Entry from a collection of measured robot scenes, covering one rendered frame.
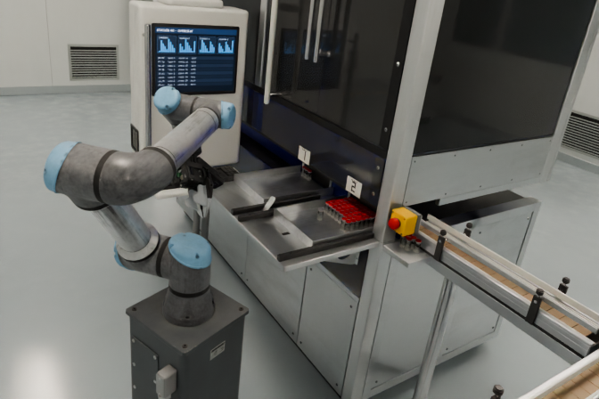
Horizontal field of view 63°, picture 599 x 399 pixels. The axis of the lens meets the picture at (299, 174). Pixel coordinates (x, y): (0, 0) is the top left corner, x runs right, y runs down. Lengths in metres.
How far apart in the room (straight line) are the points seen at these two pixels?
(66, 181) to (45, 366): 1.59
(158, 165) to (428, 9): 0.92
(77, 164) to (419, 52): 1.02
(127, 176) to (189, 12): 1.30
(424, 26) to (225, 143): 1.24
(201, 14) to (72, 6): 4.58
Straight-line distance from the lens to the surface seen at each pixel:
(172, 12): 2.23
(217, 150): 2.46
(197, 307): 1.46
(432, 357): 2.02
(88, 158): 1.10
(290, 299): 2.44
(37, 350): 2.70
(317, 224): 1.84
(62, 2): 6.75
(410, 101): 1.62
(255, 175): 2.17
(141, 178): 1.06
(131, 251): 1.40
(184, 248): 1.39
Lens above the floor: 1.75
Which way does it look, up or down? 22 degrees down
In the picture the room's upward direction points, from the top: 7 degrees clockwise
